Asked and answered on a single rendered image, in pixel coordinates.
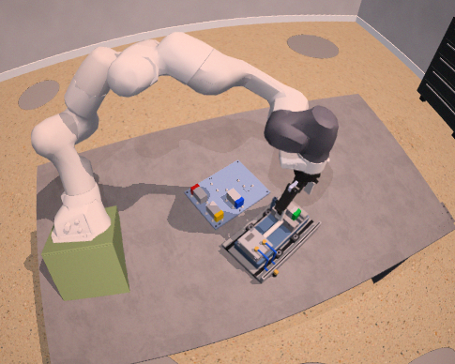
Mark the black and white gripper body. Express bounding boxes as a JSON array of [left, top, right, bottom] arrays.
[[294, 170, 319, 188]]

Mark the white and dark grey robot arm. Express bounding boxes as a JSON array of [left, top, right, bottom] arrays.
[[31, 32, 339, 243]]

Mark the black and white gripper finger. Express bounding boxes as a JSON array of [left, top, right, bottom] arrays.
[[304, 173, 321, 195], [275, 181, 308, 221]]

